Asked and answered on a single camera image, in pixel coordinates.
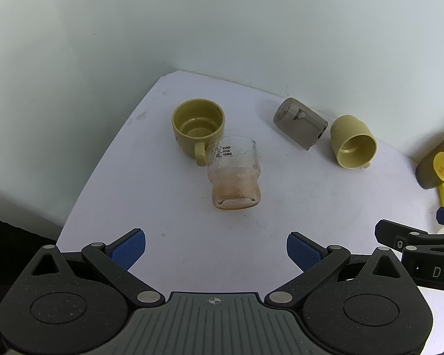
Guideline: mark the clear textured glass cup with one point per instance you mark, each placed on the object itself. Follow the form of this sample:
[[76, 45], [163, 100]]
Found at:
[[235, 177]]

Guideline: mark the grey cup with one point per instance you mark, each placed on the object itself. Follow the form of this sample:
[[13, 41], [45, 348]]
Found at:
[[299, 124]]

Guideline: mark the olive cup with yellow label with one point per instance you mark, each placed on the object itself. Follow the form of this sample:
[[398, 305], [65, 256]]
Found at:
[[434, 164]]

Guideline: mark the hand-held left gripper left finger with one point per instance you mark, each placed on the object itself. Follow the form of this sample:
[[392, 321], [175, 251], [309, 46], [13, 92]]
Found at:
[[128, 249]]

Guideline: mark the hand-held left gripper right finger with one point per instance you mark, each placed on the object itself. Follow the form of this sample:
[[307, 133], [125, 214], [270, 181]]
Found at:
[[302, 251]]

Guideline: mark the pale yellow cup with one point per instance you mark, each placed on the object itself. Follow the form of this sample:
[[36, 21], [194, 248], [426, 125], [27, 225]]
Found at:
[[353, 142]]

